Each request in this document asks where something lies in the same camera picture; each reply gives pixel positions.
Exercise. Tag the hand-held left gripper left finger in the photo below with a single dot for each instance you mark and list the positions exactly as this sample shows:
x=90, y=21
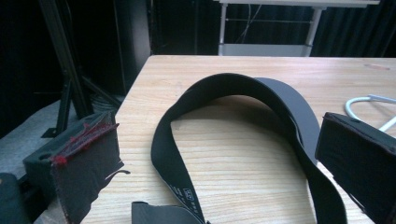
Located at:
x=81, y=174

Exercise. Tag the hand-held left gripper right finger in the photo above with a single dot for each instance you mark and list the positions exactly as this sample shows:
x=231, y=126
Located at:
x=358, y=155

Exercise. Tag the black sun visor cap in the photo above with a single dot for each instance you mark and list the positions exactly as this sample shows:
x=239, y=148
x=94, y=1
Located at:
x=168, y=155

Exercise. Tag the white desk frame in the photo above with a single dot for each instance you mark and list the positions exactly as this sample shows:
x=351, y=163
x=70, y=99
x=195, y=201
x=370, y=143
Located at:
x=264, y=49

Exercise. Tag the black metal stand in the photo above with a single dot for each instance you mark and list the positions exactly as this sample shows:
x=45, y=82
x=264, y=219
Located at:
x=62, y=46

